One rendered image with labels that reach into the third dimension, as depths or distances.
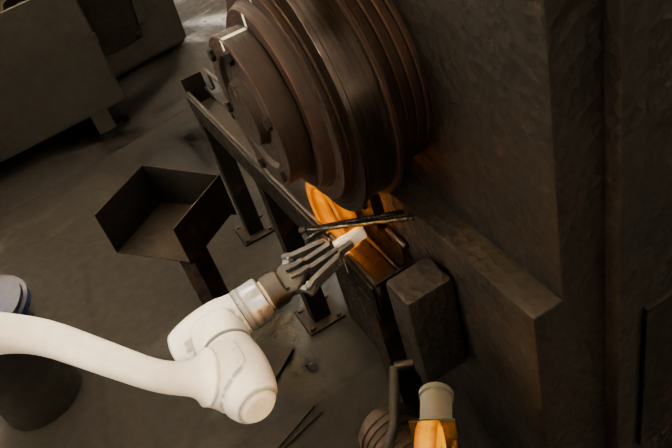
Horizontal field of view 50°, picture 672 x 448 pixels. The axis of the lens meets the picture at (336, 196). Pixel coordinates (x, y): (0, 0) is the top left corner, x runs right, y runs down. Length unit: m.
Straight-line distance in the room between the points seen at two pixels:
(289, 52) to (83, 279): 2.01
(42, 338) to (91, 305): 1.52
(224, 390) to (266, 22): 0.61
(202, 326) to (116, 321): 1.33
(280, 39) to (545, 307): 0.56
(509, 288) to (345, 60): 0.43
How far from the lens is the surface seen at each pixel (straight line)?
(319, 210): 1.59
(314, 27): 1.05
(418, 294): 1.25
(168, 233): 1.92
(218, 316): 1.39
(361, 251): 1.56
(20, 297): 2.31
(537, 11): 0.83
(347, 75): 1.04
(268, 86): 1.10
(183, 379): 1.27
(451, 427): 1.21
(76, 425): 2.48
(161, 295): 2.69
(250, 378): 1.26
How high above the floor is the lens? 1.72
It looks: 38 degrees down
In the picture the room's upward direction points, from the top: 18 degrees counter-clockwise
